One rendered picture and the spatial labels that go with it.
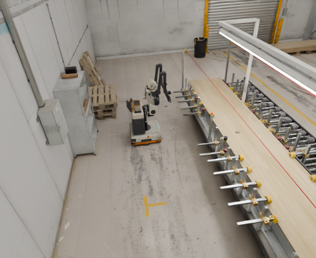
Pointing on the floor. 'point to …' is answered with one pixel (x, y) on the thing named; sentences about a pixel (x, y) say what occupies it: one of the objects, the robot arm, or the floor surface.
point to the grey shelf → (91, 129)
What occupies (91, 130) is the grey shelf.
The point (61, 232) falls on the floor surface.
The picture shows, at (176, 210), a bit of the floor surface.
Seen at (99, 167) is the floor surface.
